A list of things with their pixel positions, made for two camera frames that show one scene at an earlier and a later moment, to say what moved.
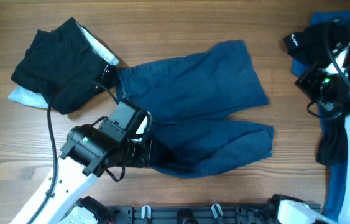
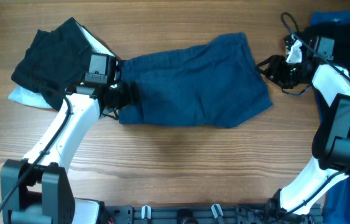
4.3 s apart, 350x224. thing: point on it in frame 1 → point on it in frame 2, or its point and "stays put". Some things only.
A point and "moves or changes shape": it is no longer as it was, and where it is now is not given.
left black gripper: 143,160 → 126,99
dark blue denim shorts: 190,96 moves or changes shape
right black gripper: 304,82 → 276,63
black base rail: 201,214 stays put
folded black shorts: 59,56 stays put
